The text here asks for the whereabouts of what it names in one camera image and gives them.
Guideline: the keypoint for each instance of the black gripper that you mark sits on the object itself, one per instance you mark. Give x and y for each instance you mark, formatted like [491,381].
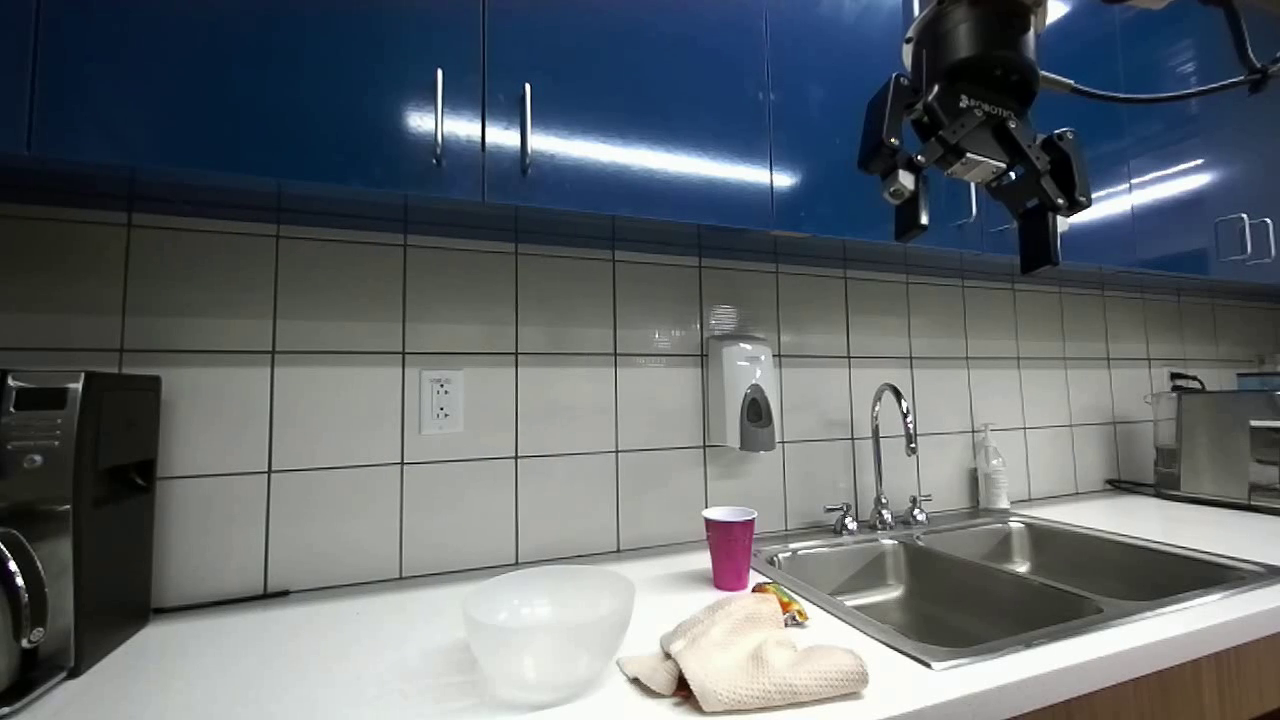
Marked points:
[970,135]

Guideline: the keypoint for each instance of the beige towel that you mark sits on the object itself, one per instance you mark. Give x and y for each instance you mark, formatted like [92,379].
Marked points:
[762,662]

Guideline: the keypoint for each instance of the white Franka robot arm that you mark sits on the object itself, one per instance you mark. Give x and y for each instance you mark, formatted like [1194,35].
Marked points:
[976,45]

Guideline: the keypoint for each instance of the translucent plastic bowl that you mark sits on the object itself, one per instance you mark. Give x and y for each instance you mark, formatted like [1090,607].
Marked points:
[545,635]

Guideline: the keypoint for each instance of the chrome faucet spout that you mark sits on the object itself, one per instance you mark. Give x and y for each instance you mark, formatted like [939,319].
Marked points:
[880,455]

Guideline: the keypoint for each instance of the clear soap bottle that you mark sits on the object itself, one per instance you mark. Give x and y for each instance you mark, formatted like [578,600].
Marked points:
[991,474]

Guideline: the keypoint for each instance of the silver countertop appliance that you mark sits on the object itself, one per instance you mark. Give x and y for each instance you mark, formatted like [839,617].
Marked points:
[1220,440]

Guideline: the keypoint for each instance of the stainless steel double sink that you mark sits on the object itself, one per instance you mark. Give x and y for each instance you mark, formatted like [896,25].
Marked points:
[987,584]

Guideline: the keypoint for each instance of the pink plastic cup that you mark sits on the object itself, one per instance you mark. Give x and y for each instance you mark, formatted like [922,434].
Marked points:
[731,544]

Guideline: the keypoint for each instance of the yellow orange packet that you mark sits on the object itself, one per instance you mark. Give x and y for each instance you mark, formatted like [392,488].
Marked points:
[787,607]

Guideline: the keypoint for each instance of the wooden lower cabinet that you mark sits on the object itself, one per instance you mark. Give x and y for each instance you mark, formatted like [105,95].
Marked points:
[1173,686]

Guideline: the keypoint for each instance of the blue upper cabinet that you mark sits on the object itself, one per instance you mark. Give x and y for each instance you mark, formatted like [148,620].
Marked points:
[267,95]

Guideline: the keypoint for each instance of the black coffee machine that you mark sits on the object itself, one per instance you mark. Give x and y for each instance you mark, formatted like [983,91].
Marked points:
[82,521]

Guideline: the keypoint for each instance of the silver coffee carafe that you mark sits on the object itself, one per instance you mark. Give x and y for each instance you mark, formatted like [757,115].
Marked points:
[18,612]

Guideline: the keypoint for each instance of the white wall soap dispenser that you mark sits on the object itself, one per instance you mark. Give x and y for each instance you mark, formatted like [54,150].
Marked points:
[742,392]

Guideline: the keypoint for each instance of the white wall power outlet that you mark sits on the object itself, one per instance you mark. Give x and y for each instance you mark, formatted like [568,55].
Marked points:
[440,401]

